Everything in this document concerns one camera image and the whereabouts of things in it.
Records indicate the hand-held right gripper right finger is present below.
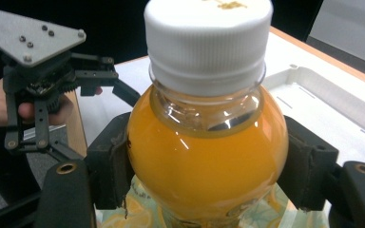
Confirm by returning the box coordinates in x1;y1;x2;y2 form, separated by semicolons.
277;115;340;212

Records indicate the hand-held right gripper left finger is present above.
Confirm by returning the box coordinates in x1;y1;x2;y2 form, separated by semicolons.
86;112;136;211

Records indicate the lemon print fabric bag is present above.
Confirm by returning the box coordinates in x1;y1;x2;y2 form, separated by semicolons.
96;175;331;228

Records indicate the orange juice bottle white cap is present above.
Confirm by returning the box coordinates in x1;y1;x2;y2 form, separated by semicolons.
126;0;290;228

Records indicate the white plastic tray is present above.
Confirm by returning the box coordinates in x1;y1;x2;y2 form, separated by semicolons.
262;65;365;169

